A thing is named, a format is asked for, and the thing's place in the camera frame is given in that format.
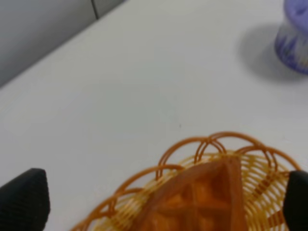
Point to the orange woven basket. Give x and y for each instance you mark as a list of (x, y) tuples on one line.
[(264, 171)]

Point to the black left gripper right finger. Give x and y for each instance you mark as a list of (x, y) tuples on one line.
[(295, 205)]

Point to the orange waffle piece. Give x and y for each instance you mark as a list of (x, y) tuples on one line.
[(205, 197)]

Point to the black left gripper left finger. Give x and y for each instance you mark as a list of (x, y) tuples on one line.
[(25, 202)]

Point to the purple lidded small container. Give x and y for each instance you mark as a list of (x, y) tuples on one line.
[(291, 43)]

